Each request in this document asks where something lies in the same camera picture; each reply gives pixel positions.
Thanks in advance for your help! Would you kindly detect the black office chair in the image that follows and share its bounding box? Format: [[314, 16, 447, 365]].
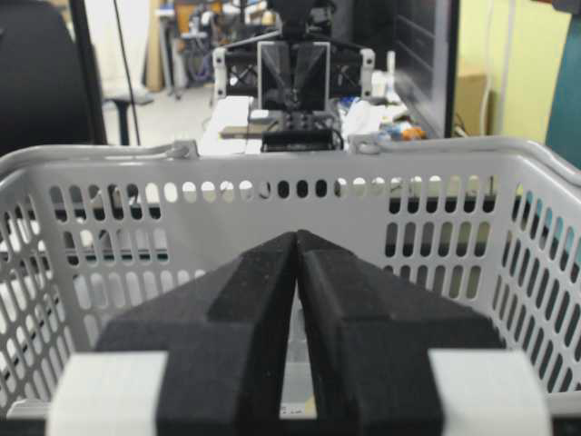
[[1, 1, 107, 155]]

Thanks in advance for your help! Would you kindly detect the cardboard box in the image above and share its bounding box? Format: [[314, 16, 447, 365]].
[[454, 70, 487, 136]]

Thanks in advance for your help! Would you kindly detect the grey plastic shopping basket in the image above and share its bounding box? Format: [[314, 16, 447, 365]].
[[1, 137, 580, 418]]

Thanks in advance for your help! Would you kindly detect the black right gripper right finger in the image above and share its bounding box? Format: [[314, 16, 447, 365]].
[[295, 229, 553, 436]]

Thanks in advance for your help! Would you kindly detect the black monitor panel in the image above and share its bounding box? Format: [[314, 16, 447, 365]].
[[353, 0, 461, 138]]

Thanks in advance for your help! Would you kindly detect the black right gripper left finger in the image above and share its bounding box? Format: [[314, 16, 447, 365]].
[[44, 230, 298, 436]]

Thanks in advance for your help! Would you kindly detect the black camera under gripper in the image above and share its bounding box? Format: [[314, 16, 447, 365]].
[[261, 129, 335, 153]]

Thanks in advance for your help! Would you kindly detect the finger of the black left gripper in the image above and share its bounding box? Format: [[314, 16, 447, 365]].
[[260, 43, 293, 107], [293, 44, 327, 108]]

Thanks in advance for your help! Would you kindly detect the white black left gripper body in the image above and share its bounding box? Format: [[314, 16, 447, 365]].
[[212, 40, 375, 110]]

